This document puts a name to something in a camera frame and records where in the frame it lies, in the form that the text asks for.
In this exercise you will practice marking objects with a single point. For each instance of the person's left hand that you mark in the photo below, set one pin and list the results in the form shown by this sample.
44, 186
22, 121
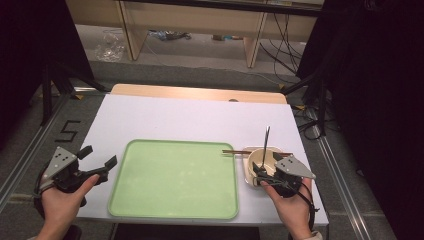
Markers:
61, 208

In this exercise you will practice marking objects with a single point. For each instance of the clear plastic bag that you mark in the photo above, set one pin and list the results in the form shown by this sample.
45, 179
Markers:
110, 46

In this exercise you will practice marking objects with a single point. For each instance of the cream square plate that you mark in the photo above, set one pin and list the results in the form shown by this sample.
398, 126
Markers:
246, 178

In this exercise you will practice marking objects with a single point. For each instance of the metal floor rail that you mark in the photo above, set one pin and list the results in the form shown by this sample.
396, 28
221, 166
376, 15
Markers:
30, 150
340, 180

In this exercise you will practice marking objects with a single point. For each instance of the light green plastic tray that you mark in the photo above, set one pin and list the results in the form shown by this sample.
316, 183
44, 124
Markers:
173, 180

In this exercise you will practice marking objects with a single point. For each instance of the blue crumpled wrapper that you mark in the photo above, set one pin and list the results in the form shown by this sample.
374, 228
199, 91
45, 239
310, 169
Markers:
170, 35

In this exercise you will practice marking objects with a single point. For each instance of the light wooden desk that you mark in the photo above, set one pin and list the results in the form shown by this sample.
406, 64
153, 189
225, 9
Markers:
200, 20

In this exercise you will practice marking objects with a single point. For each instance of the black metal stand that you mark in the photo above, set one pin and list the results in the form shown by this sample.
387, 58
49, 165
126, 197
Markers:
320, 103
46, 96

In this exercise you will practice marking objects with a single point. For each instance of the dark curtain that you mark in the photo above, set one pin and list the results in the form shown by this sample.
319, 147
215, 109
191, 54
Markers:
376, 100
33, 50

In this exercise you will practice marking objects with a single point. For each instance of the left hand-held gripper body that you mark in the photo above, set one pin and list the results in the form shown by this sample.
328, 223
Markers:
60, 163

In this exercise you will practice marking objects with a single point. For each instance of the person's right hand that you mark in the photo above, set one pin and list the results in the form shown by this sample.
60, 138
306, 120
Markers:
295, 210

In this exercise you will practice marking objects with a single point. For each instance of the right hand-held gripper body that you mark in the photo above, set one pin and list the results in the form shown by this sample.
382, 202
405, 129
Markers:
293, 168

